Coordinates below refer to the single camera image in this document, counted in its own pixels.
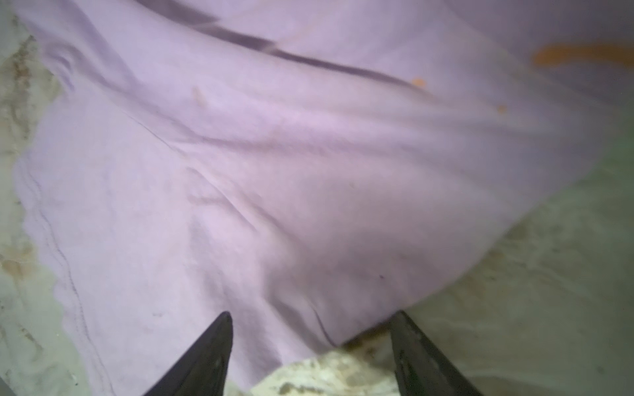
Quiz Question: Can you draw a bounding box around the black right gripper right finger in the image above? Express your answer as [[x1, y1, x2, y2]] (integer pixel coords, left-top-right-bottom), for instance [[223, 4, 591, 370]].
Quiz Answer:
[[389, 311, 482, 396]]

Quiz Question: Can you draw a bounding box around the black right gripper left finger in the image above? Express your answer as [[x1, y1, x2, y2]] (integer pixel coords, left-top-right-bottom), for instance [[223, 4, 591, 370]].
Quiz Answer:
[[145, 311, 234, 396]]

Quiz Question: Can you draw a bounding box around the lilac t-shirt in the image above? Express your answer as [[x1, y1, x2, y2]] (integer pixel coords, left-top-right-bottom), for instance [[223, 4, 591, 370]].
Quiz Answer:
[[13, 1, 633, 395]]

